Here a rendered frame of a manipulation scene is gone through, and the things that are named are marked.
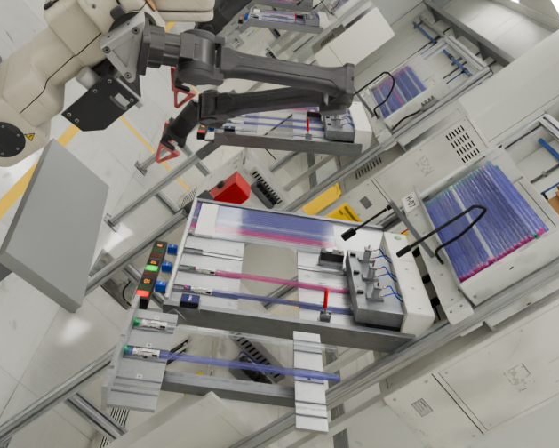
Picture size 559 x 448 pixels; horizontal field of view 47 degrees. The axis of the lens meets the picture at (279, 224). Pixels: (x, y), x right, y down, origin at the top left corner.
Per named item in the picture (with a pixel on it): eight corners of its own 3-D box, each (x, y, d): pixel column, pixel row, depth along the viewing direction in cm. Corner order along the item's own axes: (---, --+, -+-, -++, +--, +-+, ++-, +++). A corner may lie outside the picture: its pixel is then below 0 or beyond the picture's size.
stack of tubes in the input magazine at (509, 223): (459, 280, 174) (547, 227, 167) (422, 202, 220) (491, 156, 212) (482, 310, 179) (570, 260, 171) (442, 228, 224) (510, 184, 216)
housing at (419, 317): (395, 352, 183) (407, 312, 177) (373, 266, 227) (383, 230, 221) (422, 356, 184) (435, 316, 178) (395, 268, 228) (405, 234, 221)
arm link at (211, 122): (211, 88, 176) (210, 118, 175) (241, 99, 184) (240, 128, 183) (183, 96, 184) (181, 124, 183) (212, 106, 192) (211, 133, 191)
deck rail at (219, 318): (161, 322, 177) (163, 303, 174) (162, 317, 178) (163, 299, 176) (411, 356, 181) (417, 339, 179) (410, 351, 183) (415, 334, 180)
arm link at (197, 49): (173, 30, 135) (171, 55, 135) (219, 39, 139) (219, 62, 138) (165, 46, 144) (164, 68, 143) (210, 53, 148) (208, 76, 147)
